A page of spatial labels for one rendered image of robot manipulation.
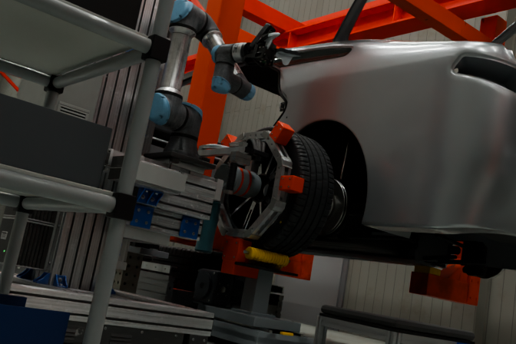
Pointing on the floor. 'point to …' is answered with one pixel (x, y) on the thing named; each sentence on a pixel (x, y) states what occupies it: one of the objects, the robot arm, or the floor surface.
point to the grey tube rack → (98, 200)
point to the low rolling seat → (386, 328)
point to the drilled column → (125, 281)
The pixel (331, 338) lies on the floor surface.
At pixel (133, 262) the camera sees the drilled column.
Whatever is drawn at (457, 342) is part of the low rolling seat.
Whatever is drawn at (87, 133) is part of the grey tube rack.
